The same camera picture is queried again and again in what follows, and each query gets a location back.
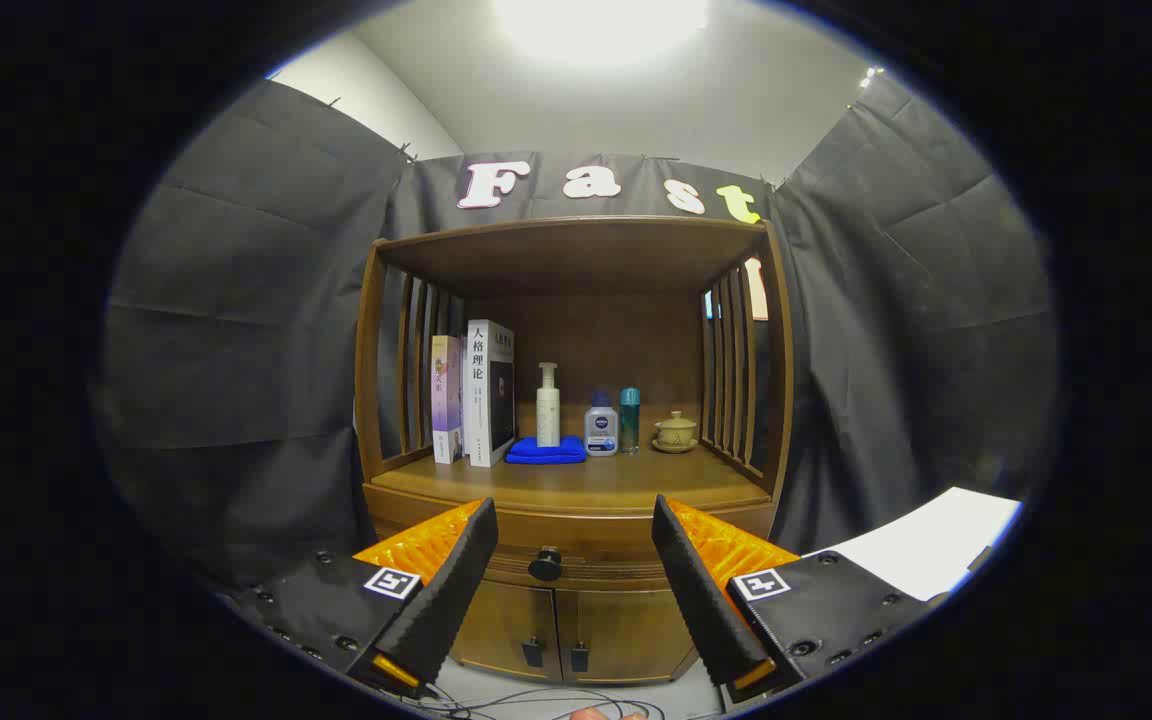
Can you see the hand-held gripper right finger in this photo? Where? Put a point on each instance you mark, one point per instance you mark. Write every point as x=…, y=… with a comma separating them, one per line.
x=706, y=600

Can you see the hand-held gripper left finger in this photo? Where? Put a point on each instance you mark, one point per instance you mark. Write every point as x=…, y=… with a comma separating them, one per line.
x=446, y=600

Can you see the black drawer knob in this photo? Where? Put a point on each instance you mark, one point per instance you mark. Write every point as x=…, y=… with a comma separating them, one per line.
x=545, y=565

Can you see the wooden drawer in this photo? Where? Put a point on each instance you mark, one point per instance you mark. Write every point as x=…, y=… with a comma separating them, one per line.
x=586, y=530

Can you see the wooden cabinet door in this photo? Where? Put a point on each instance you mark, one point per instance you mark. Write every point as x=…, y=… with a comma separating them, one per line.
x=496, y=625
x=636, y=635

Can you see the wooden countertop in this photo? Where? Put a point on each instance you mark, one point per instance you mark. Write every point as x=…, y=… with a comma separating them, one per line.
x=616, y=485

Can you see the wooden cabinet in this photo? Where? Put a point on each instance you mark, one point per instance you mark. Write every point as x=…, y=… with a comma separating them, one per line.
x=576, y=250

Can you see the yellow lidded teacup with saucer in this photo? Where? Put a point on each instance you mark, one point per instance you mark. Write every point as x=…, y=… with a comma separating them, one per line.
x=676, y=433

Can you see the blue folded cloth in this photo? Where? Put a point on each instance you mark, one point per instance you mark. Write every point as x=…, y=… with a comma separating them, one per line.
x=546, y=452

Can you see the teal bottle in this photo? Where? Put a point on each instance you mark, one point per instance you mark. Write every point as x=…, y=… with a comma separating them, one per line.
x=630, y=425

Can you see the white bottle with blue pump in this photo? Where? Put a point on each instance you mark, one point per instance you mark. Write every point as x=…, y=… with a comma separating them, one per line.
x=601, y=435

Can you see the thin purple book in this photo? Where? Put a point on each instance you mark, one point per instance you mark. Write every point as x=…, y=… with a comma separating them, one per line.
x=446, y=400

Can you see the thick white book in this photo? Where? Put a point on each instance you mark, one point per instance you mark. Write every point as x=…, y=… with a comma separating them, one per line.
x=478, y=400

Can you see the white table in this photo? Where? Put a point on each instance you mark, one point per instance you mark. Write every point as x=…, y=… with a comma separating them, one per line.
x=926, y=540

